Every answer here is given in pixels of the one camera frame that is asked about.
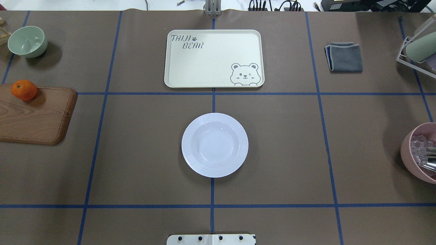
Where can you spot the white round plate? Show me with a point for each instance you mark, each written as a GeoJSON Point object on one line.
{"type": "Point", "coordinates": [215, 145]}

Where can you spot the orange fruit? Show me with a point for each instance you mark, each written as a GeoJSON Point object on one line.
{"type": "Point", "coordinates": [24, 90]}

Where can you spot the cream bear print tray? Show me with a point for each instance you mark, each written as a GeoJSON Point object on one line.
{"type": "Point", "coordinates": [214, 59]}

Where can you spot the grey folded cloth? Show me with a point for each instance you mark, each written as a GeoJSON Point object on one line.
{"type": "Point", "coordinates": [344, 57]}

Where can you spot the wooden cutting board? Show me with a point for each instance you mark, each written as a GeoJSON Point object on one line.
{"type": "Point", "coordinates": [43, 120]}

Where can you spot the clear ice cubes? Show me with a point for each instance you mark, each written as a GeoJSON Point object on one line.
{"type": "Point", "coordinates": [423, 151]}

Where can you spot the light green bowl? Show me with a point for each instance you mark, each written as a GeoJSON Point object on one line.
{"type": "Point", "coordinates": [28, 42]}

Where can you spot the pink bowl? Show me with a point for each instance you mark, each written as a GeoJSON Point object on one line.
{"type": "Point", "coordinates": [428, 130]}

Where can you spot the pale green cup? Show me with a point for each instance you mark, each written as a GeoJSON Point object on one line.
{"type": "Point", "coordinates": [421, 49]}

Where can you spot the wooden mug rack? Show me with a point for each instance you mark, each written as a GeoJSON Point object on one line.
{"type": "Point", "coordinates": [4, 34]}

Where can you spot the grey metal camera post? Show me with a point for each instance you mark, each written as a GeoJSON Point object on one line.
{"type": "Point", "coordinates": [212, 8]}

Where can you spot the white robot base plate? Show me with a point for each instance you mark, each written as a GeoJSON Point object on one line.
{"type": "Point", "coordinates": [211, 239]}

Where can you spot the white wire cup rack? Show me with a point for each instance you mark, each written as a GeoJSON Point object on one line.
{"type": "Point", "coordinates": [426, 67]}

